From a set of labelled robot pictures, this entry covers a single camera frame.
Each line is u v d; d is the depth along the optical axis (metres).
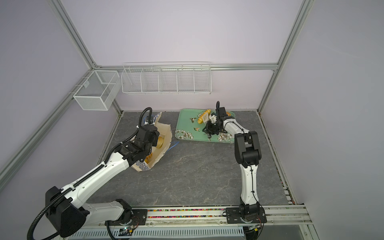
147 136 0.57
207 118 1.04
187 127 1.10
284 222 0.74
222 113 0.85
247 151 0.58
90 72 0.90
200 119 1.08
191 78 1.06
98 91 0.99
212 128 0.91
